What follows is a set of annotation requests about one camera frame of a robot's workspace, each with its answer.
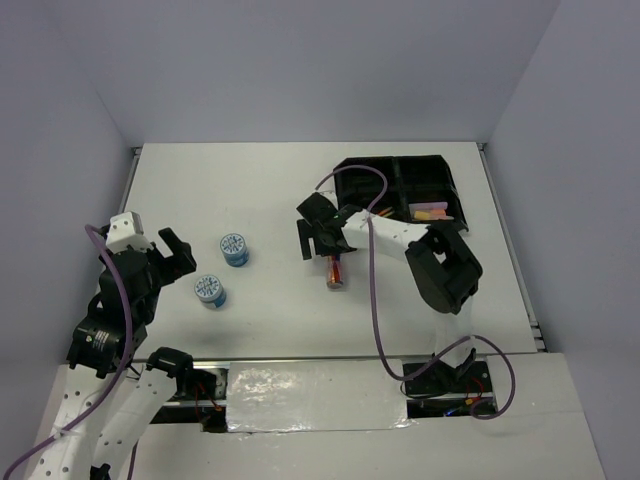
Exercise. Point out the purple highlighter marker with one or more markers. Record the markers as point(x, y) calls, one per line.
point(428, 206)

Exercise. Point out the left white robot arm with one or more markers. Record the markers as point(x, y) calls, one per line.
point(90, 438)

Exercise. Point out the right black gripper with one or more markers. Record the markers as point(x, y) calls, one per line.
point(328, 250)

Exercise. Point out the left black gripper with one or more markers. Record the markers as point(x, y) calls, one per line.
point(180, 263)

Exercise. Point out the blue tape roll rear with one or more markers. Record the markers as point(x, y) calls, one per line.
point(234, 249)

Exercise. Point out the black compartment organizer tray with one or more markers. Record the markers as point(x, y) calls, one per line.
point(412, 181)

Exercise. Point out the orange yellow highlighter marker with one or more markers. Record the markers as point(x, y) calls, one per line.
point(431, 215)

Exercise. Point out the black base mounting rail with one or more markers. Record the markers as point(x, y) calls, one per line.
point(320, 396)

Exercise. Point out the blue tape roll front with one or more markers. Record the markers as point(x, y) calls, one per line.
point(210, 291)

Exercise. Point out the pink capped crayon tube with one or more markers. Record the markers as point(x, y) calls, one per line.
point(335, 280)

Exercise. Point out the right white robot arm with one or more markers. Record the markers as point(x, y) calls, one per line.
point(444, 270)

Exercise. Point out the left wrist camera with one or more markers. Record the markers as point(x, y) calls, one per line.
point(126, 233)

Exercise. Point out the blue tape roll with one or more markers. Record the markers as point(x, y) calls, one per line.
point(234, 249)
point(210, 291)

